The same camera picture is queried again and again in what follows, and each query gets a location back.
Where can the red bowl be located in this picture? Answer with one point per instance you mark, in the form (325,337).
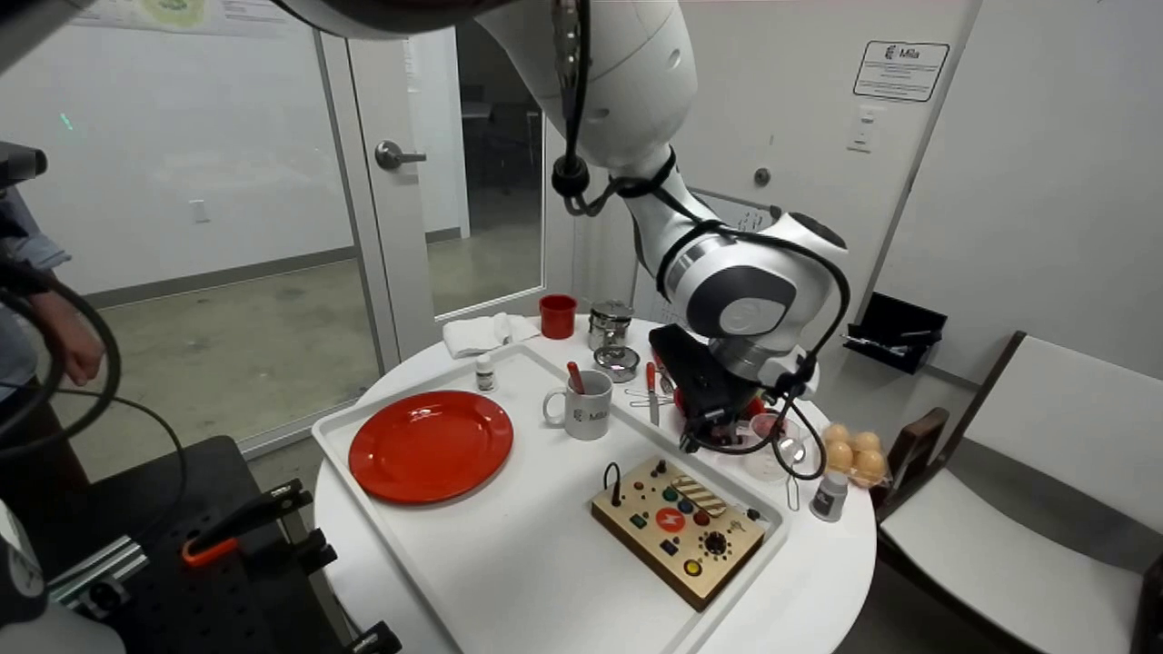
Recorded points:
(764,427)

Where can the white cushioned chair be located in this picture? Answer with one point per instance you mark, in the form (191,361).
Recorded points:
(1039,486)

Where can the red plate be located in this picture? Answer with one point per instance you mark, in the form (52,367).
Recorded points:
(430,446)

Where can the small salt shaker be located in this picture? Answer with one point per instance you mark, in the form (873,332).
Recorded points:
(831,496)

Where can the metal cup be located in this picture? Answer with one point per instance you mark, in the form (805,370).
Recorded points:
(588,412)

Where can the white folded towel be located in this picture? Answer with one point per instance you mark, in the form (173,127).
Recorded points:
(476,337)

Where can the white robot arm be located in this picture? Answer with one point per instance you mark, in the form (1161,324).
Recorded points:
(628,73)

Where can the wooden electrical button board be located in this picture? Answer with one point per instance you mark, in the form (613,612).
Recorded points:
(677,532)

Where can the round door lock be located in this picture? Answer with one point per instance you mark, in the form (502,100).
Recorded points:
(760,177)

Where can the black orange clamp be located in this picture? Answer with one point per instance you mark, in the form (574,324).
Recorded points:
(241,526)

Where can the red mug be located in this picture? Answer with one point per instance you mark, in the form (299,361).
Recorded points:
(558,318)

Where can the person in blue shirt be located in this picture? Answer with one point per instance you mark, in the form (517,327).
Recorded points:
(38,314)

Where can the white plastic tray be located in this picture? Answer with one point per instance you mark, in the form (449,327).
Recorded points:
(531,568)

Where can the black equipment stand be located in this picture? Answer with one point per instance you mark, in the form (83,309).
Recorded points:
(181,568)

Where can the small steel bowl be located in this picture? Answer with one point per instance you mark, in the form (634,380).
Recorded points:
(614,361)

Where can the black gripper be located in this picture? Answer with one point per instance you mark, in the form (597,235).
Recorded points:
(714,377)

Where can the small white bottle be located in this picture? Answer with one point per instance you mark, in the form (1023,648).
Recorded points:
(485,377)

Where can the black floor bin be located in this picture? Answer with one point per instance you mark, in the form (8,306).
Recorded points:
(894,332)

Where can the white wall sign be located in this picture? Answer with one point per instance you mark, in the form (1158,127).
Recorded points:
(902,69)

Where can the clear container of eggs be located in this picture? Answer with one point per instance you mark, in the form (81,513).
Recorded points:
(855,455)

